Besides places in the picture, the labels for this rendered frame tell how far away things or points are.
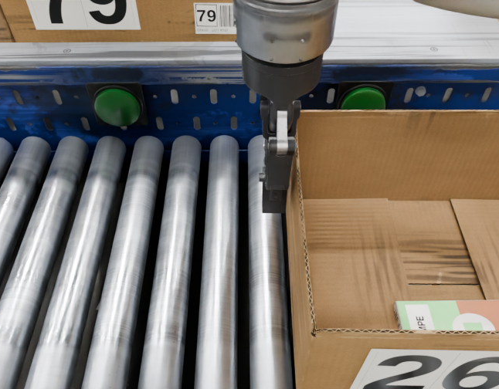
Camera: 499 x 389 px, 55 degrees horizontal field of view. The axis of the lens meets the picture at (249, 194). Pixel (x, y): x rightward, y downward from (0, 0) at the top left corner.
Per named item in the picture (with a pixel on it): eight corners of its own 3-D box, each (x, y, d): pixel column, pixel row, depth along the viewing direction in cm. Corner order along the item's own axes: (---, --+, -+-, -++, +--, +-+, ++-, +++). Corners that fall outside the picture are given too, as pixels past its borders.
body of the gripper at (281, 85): (241, 18, 46) (242, 96, 53) (241, 69, 41) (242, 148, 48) (320, 17, 46) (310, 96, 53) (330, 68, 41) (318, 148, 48)
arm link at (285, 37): (229, 6, 36) (232, 73, 41) (350, 6, 36) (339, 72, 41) (232, -45, 42) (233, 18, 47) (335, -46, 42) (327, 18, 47)
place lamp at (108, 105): (99, 129, 78) (88, 93, 73) (100, 123, 79) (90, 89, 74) (142, 128, 78) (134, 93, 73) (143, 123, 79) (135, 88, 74)
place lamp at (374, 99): (338, 127, 79) (345, 92, 73) (337, 122, 79) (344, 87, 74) (381, 127, 79) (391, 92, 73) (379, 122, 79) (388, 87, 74)
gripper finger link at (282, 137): (294, 82, 46) (298, 117, 42) (290, 125, 49) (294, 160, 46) (268, 82, 46) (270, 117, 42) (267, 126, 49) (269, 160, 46)
